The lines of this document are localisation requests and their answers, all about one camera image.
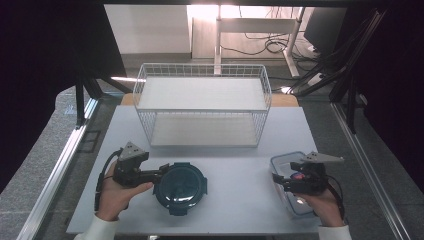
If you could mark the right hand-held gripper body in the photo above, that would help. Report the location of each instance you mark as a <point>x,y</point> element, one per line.
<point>311,180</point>

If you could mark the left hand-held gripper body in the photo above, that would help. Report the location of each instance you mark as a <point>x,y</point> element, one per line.
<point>128,170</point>

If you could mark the clear rectangular plastic container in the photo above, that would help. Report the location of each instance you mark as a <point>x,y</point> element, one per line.
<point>283,165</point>

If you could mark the round dark teal lidded container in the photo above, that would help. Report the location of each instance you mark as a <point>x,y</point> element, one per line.
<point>180,188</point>

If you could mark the person's left hand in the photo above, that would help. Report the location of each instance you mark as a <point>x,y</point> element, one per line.
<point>115,196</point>

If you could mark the person's right hand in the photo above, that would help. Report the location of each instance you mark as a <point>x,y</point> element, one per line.
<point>325,206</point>

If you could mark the wooden board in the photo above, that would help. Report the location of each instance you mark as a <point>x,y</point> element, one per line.
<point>283,100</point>

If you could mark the black metal stand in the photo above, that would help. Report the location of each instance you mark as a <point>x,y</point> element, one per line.
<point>346,63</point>
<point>80,100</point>

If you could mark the white cabinet panel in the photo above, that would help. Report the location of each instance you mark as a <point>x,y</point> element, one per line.
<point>146,28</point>

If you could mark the aluminium rail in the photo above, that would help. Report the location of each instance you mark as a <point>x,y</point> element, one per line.
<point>56,173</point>
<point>370,173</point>

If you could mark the white desk frame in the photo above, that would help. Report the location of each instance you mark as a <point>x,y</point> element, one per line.
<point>256,25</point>

